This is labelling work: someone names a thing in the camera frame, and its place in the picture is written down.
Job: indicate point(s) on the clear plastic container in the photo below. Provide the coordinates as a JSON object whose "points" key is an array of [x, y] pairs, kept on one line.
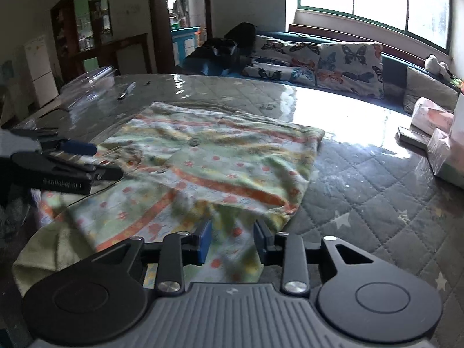
{"points": [[89, 89]]}

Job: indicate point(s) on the grey cushion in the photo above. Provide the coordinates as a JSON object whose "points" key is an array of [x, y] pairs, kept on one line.
{"points": [[427, 92]]}

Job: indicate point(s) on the white refrigerator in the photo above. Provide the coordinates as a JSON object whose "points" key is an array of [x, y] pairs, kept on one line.
{"points": [[40, 69]]}

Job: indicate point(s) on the blue sofa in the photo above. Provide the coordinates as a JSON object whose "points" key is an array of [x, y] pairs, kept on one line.
{"points": [[393, 70]]}

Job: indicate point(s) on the turquoise cabinet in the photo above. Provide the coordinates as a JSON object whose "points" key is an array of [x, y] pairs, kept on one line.
{"points": [[185, 43]]}

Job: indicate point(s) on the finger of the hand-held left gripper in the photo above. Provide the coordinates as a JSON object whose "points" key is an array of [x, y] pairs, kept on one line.
{"points": [[108, 174], [81, 148]]}

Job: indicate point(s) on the dark wooden sideboard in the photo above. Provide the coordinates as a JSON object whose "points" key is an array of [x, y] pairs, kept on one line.
{"points": [[128, 54]]}

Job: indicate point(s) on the black bag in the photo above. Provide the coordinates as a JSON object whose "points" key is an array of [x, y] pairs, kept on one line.
{"points": [[224, 49]]}

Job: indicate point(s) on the white plush toy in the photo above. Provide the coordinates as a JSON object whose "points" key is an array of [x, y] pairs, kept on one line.
{"points": [[437, 66]]}

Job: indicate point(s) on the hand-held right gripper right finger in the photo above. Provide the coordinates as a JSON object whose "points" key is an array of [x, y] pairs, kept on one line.
{"points": [[259, 240]]}

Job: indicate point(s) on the pen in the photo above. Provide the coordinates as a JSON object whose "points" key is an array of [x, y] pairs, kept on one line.
{"points": [[127, 90]]}

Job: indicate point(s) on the floral striped shirt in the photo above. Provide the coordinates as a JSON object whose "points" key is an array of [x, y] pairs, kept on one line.
{"points": [[224, 159]]}

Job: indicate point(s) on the dark wooden display cabinet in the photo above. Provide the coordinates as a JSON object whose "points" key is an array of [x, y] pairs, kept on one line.
{"points": [[83, 18]]}

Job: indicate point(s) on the plastic wrapped tissue box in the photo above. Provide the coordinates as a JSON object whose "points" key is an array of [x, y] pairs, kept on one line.
{"points": [[440, 156]]}

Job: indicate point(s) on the butterfly print cushion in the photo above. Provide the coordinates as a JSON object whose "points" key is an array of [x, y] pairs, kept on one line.
{"points": [[282, 60], [351, 69]]}

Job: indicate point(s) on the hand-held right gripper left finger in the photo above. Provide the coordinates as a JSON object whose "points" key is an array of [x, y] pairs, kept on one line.
{"points": [[204, 242]]}

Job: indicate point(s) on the pink tissue pack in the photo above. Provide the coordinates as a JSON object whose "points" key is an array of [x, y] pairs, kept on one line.
{"points": [[431, 116]]}

